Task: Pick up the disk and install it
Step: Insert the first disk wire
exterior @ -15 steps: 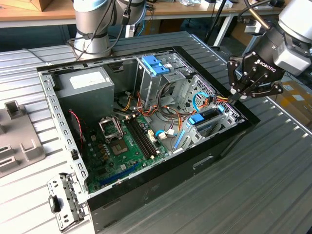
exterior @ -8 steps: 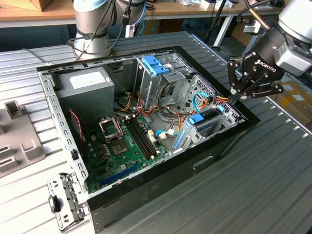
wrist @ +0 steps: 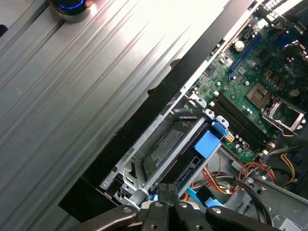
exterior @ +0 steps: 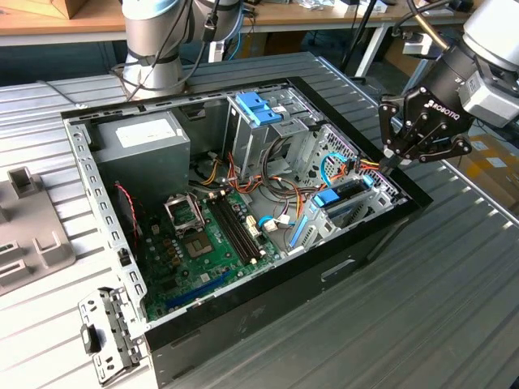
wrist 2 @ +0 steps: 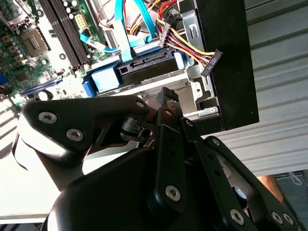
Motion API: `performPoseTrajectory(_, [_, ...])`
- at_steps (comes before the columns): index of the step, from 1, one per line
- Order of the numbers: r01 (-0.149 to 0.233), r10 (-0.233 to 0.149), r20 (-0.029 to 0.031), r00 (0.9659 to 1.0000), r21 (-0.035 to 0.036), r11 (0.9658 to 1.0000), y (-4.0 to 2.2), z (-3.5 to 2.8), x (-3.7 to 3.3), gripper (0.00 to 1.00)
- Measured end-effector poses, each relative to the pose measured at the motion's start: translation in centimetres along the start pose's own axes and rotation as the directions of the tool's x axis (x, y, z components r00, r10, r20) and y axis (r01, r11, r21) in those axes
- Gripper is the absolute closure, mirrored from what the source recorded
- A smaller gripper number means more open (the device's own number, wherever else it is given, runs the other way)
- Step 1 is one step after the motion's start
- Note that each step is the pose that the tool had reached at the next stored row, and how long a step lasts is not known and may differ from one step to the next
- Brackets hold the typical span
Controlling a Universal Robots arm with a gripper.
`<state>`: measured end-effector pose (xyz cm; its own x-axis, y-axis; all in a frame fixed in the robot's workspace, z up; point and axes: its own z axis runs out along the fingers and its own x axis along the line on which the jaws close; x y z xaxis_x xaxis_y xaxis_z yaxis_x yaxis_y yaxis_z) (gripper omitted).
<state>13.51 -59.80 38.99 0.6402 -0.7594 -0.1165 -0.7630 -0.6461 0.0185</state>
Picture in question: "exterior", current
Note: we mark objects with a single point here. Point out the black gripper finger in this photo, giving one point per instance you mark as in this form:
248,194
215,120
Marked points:
446,150
391,121

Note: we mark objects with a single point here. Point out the hard disk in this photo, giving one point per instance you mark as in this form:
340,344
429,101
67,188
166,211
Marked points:
326,197

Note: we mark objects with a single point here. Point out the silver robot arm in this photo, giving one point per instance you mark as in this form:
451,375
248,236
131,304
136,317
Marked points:
150,36

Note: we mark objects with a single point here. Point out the silver disk bay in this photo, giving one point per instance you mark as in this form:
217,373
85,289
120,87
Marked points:
324,227

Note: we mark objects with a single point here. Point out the brown cardboard box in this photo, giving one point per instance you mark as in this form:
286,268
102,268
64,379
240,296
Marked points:
498,170

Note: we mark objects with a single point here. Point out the black tripod stand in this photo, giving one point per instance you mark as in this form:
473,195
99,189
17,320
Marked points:
357,36

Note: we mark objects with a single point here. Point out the blue plastic drive latch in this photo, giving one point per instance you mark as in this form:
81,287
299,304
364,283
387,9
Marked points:
255,107

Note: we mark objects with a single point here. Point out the wooden desk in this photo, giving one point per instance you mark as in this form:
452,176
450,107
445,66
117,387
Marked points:
304,16

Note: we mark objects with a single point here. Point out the silver drive cage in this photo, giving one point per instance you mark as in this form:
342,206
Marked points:
251,146

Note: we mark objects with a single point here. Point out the black RAM slot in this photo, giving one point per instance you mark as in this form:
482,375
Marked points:
231,231
240,227

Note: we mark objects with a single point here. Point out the CPU socket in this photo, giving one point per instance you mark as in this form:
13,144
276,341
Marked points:
196,246

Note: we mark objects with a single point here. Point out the black open PC case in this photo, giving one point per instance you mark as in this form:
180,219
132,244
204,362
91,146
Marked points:
263,316

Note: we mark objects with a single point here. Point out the grey power supply unit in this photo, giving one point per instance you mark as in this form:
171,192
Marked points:
142,170

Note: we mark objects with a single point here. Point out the green motherboard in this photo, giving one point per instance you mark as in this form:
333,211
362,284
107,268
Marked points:
190,279

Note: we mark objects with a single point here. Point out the blue expansion slot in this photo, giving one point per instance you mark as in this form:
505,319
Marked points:
198,290

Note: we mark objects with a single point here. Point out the black case fan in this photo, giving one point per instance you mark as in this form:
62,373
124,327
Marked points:
127,215

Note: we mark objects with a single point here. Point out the silver expansion card retainer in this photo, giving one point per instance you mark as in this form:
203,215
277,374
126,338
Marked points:
121,316

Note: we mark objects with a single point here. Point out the brown wooden box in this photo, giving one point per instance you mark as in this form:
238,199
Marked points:
69,6

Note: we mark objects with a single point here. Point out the grey parts rack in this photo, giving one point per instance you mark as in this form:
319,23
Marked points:
28,227

